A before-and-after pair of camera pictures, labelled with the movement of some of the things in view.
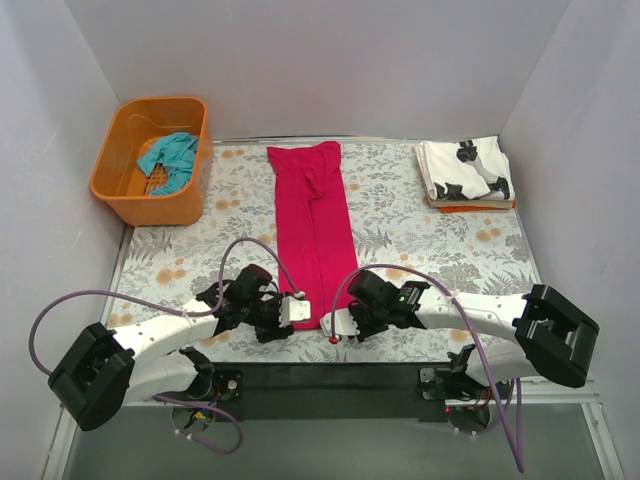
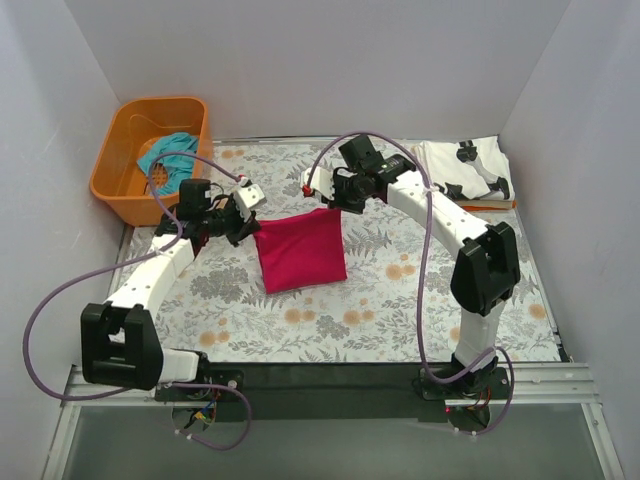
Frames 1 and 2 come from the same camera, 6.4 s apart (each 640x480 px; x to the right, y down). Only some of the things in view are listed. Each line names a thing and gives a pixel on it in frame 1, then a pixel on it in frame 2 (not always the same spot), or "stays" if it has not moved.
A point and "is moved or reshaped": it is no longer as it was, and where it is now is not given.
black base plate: (342, 391) stays
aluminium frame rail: (582, 392) stays
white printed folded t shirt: (465, 171) stays
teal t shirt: (177, 153) stays
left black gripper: (273, 314) -> (242, 227)
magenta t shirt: (314, 225) is moved or reshaped
